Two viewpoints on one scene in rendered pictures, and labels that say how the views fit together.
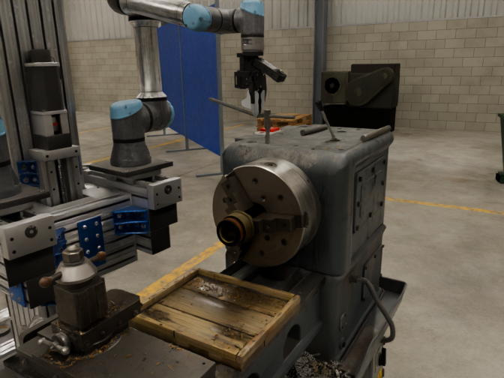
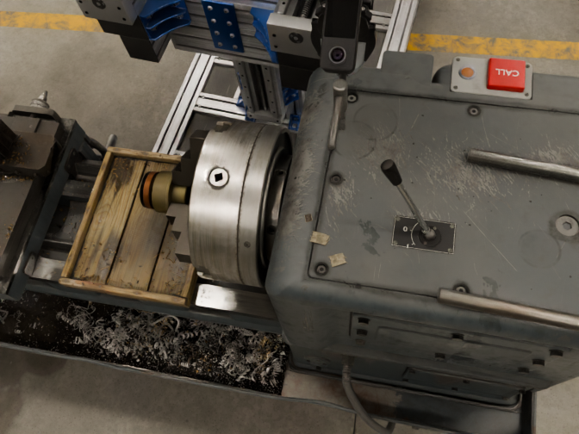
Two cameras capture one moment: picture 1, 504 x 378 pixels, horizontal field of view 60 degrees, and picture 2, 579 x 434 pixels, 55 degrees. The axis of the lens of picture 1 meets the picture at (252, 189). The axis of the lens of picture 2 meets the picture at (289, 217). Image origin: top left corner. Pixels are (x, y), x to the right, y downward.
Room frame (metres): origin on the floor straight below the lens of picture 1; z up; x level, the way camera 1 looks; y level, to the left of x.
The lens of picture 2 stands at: (1.25, -0.54, 2.06)
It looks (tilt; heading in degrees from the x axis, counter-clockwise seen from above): 65 degrees down; 80
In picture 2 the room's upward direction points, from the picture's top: 11 degrees counter-clockwise
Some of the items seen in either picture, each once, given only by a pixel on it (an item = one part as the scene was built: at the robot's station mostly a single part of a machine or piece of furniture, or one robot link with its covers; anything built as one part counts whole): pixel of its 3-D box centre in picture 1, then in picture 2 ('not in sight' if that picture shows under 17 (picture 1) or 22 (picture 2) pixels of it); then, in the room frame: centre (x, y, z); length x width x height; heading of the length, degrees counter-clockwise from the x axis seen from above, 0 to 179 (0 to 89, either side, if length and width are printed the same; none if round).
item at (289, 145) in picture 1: (311, 186); (447, 226); (1.60, -0.23, 1.06); 0.59 x 0.48 x 0.39; 149
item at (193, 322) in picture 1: (215, 310); (146, 222); (1.02, 0.10, 0.89); 0.36 x 0.30 x 0.04; 59
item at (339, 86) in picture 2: (267, 127); (340, 106); (1.45, -0.06, 1.31); 0.02 x 0.02 x 0.12
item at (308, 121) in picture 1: (285, 126); not in sight; (9.41, -0.74, 0.22); 1.25 x 0.86 x 0.44; 154
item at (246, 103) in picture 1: (249, 103); not in sight; (1.46, 0.00, 1.39); 0.06 x 0.03 x 0.09; 58
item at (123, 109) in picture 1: (128, 118); not in sight; (1.62, 0.45, 1.33); 0.13 x 0.12 x 0.14; 148
